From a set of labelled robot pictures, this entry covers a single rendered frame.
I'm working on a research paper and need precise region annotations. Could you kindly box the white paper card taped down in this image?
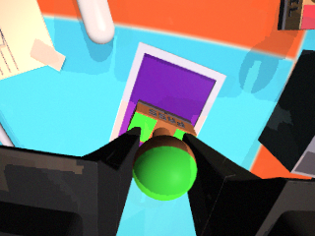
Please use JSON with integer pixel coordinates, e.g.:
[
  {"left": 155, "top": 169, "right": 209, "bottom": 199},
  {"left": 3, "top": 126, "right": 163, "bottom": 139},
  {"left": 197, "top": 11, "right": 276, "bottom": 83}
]
[{"left": 0, "top": 0, "right": 66, "bottom": 80}]

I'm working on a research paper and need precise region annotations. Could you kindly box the green-handled rubber stamp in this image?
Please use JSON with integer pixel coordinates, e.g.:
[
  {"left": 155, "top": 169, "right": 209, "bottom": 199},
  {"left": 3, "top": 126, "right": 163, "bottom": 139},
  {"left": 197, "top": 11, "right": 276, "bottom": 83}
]
[{"left": 126, "top": 99, "right": 198, "bottom": 201}]

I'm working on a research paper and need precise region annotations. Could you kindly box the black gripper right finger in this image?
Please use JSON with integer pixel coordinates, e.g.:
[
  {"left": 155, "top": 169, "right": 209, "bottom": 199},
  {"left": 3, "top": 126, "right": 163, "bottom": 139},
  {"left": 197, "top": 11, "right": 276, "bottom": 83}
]
[{"left": 182, "top": 133, "right": 315, "bottom": 236}]

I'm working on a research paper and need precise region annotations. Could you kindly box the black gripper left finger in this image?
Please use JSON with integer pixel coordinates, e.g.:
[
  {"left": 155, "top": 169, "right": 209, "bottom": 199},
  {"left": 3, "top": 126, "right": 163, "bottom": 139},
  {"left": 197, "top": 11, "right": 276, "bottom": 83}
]
[{"left": 0, "top": 127, "right": 142, "bottom": 236}]

